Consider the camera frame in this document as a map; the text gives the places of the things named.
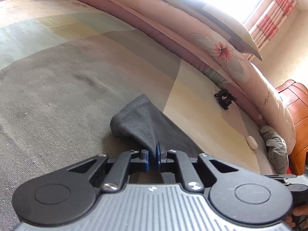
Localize white earbuds case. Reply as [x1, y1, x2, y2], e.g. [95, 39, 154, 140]
[246, 136, 258, 150]

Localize grey floral pillow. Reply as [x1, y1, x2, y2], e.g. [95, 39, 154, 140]
[163, 0, 263, 60]

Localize black hair claw clip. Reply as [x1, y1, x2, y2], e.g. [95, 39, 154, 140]
[214, 88, 237, 110]

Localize wooden orange headboard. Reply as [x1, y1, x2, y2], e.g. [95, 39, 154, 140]
[276, 80, 308, 175]

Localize bundled grey white cloth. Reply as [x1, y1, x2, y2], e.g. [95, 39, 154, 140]
[260, 126, 289, 174]

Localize striped pastel bed sheet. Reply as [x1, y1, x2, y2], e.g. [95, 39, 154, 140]
[1, 0, 273, 230]

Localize dark grey trousers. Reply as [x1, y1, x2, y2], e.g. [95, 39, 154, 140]
[110, 93, 205, 185]

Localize folded floral pink quilt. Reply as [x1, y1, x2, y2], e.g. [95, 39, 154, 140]
[78, 0, 296, 153]

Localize person right hand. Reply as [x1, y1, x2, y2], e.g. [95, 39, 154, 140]
[285, 204, 308, 228]

